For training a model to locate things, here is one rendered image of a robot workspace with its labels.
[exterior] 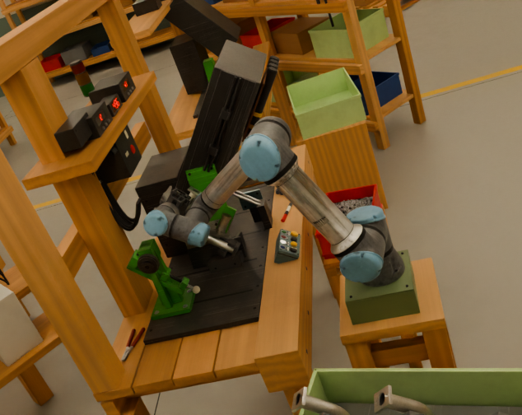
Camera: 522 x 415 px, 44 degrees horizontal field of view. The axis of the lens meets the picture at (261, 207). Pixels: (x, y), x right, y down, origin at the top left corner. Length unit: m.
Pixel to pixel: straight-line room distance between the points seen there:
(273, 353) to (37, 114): 1.05
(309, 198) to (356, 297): 0.40
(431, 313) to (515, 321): 1.25
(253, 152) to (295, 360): 0.66
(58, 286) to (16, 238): 0.19
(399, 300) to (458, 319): 1.32
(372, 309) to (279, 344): 0.30
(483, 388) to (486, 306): 1.65
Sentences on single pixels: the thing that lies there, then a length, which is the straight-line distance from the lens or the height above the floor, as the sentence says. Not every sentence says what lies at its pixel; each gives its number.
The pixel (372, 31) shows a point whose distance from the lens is 5.03.
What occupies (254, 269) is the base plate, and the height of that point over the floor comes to 0.90.
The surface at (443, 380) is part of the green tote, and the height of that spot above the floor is 0.93.
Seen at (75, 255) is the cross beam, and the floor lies 1.23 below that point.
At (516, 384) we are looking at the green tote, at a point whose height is 0.92.
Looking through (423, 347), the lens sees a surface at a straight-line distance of 2.12.
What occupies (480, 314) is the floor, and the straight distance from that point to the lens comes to 3.33.
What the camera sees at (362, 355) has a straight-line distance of 2.11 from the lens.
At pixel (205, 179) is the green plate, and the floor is 1.23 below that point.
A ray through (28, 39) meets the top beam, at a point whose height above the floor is 1.91.
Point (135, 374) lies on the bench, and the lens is 2.23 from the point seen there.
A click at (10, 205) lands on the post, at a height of 1.58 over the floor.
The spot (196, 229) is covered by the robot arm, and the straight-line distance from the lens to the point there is 1.97.
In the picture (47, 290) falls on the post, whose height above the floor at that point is 1.30.
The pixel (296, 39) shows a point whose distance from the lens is 5.35.
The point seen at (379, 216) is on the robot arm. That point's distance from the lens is 1.95.
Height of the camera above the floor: 2.16
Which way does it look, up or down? 27 degrees down
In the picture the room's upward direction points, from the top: 20 degrees counter-clockwise
